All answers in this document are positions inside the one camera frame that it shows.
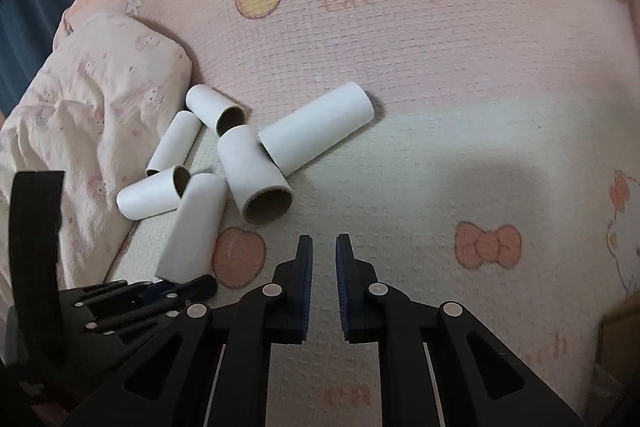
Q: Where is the wide white cardboard tube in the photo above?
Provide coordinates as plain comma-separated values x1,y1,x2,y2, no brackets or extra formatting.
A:
217,124,293,225

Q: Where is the white tube open end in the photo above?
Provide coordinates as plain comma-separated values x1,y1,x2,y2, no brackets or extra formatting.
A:
116,166,191,221

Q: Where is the long white cardboard tube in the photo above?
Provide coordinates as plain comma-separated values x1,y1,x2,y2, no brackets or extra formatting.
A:
258,82,374,176

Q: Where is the slim white tube left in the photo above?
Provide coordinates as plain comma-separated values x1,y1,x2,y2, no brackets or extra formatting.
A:
145,110,202,176

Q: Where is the pink floral pillow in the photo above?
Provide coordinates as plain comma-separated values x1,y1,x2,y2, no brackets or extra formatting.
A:
1,14,192,288

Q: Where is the short white tube top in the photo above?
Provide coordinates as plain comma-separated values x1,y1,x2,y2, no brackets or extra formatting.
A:
186,84,246,136

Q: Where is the pink Hello Kitty blanket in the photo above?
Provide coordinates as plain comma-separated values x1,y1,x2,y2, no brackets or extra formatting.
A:
63,0,639,426

